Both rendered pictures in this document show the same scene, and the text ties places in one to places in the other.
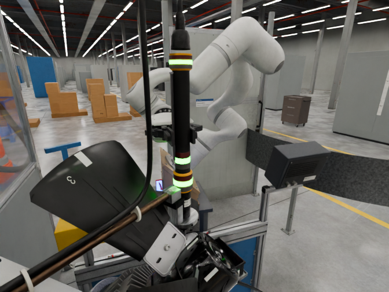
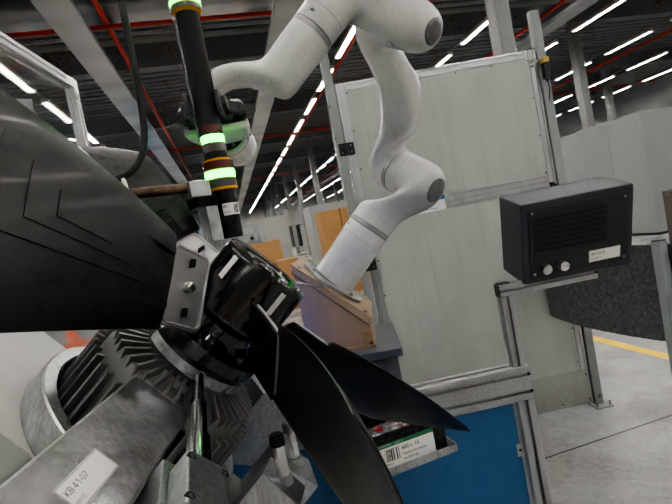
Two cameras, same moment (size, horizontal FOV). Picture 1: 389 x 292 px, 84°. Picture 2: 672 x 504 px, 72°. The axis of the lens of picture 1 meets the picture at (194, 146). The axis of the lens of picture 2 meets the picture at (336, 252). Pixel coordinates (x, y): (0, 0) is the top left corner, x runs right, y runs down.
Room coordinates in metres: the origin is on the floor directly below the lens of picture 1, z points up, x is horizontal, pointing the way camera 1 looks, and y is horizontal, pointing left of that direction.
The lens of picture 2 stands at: (-0.18, -0.30, 1.26)
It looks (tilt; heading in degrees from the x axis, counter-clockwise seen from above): 3 degrees down; 16
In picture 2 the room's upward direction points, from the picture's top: 11 degrees counter-clockwise
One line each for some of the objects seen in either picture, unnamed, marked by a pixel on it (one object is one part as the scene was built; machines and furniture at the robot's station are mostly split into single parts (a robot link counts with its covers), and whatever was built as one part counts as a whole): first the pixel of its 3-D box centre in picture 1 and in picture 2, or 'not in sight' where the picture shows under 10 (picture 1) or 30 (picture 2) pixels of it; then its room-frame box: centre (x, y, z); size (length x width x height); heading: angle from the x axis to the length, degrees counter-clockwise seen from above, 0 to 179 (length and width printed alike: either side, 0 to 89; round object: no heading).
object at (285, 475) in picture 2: not in sight; (280, 458); (0.33, -0.03, 0.99); 0.02 x 0.02 x 0.06
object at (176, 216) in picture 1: (180, 203); (221, 214); (0.43, 0.03, 1.31); 0.09 x 0.07 x 0.10; 144
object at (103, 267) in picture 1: (183, 246); (340, 419); (0.81, 0.05, 0.82); 0.90 x 0.04 x 0.08; 109
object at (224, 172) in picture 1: (219, 117); (464, 231); (2.45, -0.28, 1.10); 1.21 x 0.06 x 2.20; 109
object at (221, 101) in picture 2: (194, 132); (229, 104); (0.46, 0.00, 1.47); 0.07 x 0.03 x 0.03; 19
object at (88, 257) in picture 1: (87, 251); not in sight; (0.68, 0.42, 0.92); 0.03 x 0.03 x 0.12; 19
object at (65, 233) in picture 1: (83, 230); not in sight; (0.68, 0.42, 1.02); 0.16 x 0.10 x 0.11; 109
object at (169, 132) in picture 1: (163, 135); (183, 112); (0.44, 0.06, 1.47); 0.07 x 0.03 x 0.03; 19
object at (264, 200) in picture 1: (264, 204); (509, 324); (0.95, -0.36, 0.96); 0.03 x 0.03 x 0.20; 19
